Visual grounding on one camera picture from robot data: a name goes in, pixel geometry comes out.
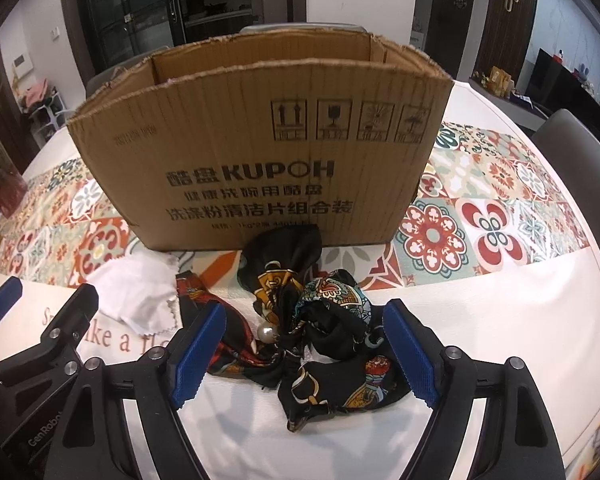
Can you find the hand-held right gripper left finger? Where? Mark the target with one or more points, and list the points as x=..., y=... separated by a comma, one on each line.
x=200, y=355

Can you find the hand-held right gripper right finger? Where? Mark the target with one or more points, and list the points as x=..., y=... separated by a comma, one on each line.
x=411, y=355

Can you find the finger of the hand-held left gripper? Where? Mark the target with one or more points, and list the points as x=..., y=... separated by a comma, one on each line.
x=2, y=300
x=72, y=315

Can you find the red black printed scarf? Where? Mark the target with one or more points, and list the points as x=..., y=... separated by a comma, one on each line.
x=230, y=345

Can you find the multicolour patterned scarf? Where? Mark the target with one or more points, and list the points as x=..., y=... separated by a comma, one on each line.
x=340, y=310

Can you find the black gold printed scarf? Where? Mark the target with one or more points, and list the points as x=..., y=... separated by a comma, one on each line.
x=285, y=250

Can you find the cardboard box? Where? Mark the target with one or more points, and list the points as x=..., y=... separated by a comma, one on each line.
x=280, y=160

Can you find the white cloth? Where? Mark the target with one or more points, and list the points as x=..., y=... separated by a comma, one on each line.
x=135, y=290

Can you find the pearl bead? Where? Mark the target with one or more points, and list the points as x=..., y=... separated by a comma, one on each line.
x=267, y=333

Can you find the floral tile patterned tablecloth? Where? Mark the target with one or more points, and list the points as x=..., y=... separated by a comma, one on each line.
x=480, y=285

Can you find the glass vase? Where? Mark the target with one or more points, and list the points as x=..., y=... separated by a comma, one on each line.
x=5, y=185

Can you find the white shoe rack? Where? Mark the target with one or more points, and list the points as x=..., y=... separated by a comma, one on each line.
x=52, y=117

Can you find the pink hat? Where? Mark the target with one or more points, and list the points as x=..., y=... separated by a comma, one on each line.
x=37, y=92

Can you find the grey leather chair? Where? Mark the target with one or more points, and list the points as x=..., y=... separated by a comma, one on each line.
x=115, y=77
x=575, y=140
x=260, y=29

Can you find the yellow snack bags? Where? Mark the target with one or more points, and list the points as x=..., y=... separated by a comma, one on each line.
x=500, y=80

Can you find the sliding glass door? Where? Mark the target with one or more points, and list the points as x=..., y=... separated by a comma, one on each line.
x=130, y=10

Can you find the dark wooden door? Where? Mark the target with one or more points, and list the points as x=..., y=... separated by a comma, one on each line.
x=452, y=15

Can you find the white wall intercom panel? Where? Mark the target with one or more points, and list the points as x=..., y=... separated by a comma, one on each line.
x=22, y=65

